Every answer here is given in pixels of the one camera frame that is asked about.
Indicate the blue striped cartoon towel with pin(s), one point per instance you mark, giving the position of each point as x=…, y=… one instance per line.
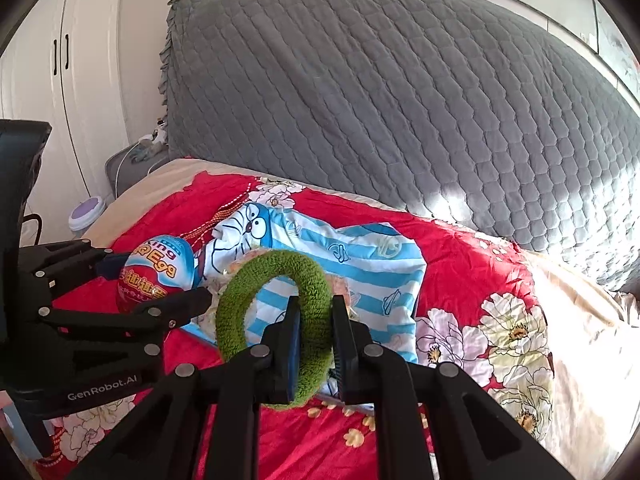
x=370, y=270

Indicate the red blue toy egg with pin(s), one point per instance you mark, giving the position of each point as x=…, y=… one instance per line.
x=155, y=270

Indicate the grey blue cloth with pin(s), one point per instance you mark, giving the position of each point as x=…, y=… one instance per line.
x=145, y=152

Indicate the red floral bedsheet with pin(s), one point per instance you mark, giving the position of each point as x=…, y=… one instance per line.
x=450, y=270

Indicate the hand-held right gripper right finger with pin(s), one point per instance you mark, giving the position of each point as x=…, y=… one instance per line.
x=340, y=355

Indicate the purple white round container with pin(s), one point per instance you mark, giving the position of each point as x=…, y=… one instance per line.
x=86, y=212

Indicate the green fuzzy scrunchie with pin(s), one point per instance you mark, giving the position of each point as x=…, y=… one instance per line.
x=280, y=262

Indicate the white wardrobe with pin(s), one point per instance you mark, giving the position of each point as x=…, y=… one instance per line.
x=30, y=85

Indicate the grey nightstand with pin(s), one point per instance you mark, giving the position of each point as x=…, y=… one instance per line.
x=125, y=175

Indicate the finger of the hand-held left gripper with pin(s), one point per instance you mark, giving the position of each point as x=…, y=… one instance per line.
x=75, y=260
x=175, y=310

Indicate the white wall poster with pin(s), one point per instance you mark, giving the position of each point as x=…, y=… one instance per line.
x=550, y=0

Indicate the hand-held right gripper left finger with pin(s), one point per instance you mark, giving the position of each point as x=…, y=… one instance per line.
x=294, y=355

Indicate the grey quilted headboard cover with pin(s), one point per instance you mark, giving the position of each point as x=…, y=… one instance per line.
x=400, y=110

